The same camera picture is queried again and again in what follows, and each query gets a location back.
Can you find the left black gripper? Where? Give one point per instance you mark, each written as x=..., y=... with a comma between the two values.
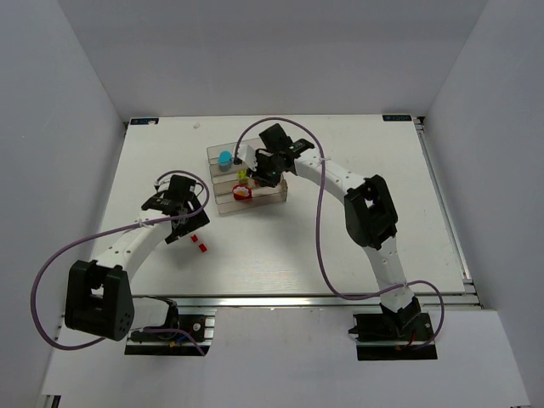
x=183, y=227

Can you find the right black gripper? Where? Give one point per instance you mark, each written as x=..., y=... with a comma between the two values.
x=263, y=168

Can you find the green lego brick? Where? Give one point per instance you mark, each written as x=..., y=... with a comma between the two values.
x=242, y=177

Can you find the red round lego piece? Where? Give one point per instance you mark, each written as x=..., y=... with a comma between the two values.
x=242, y=192

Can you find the teal round lego piece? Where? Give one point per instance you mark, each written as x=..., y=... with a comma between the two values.
x=225, y=161

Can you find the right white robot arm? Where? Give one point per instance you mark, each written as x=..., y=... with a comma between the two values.
x=369, y=214

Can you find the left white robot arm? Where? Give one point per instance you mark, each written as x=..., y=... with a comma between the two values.
x=99, y=300

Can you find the clear tiered acrylic container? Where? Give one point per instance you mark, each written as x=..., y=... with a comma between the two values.
x=223, y=182

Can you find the left blue table label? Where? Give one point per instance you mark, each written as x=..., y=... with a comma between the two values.
x=143, y=121

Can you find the blue table label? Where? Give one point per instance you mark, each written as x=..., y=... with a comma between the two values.
x=396, y=118
x=143, y=121

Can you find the right blue table label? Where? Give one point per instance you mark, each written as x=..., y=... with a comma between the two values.
x=396, y=118

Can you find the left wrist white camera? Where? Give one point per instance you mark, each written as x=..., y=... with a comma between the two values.
x=161, y=185

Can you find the wrist white camera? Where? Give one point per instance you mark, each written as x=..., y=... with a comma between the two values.
x=244, y=154
x=161, y=185

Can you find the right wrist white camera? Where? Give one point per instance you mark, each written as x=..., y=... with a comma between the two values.
x=244, y=154

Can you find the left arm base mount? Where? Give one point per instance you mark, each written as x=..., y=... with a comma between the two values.
x=164, y=327

